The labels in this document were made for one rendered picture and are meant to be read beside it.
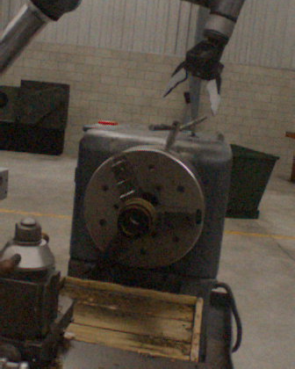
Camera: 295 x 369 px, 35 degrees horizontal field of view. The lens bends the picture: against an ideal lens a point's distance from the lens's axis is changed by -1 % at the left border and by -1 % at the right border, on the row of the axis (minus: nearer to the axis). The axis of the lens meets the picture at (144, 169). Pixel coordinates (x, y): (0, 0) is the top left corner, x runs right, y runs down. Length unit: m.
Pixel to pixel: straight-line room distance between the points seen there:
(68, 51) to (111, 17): 1.25
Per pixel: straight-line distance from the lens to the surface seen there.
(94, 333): 1.02
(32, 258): 0.66
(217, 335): 1.86
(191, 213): 1.18
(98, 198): 1.25
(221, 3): 1.28
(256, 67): 11.59
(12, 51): 1.47
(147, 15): 11.40
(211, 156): 1.36
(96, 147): 1.39
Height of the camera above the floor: 1.36
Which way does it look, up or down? 8 degrees down
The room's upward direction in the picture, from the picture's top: 6 degrees clockwise
